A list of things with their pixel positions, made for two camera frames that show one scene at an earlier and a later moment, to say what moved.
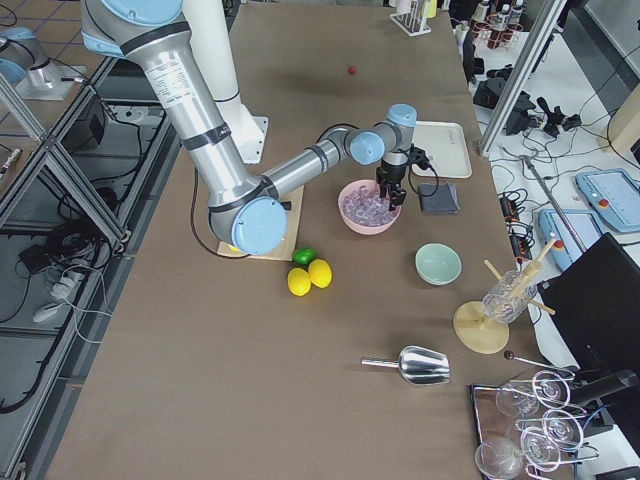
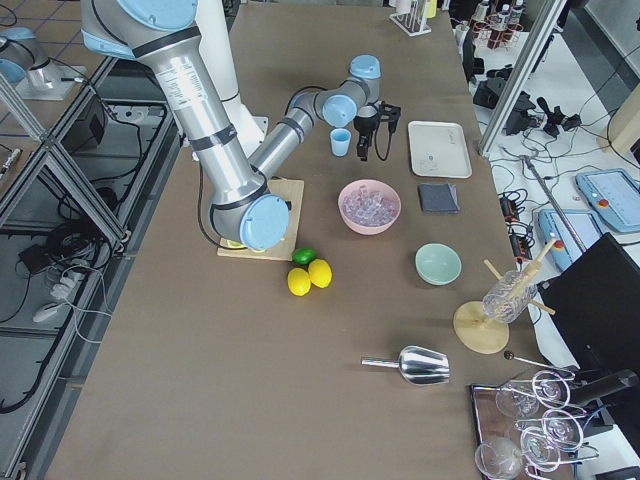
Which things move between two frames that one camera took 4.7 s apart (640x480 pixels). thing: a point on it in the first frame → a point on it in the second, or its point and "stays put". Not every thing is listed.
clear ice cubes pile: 367,208 stays put
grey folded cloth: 438,198 stays put
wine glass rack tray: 526,429 stays put
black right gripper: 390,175 → 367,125
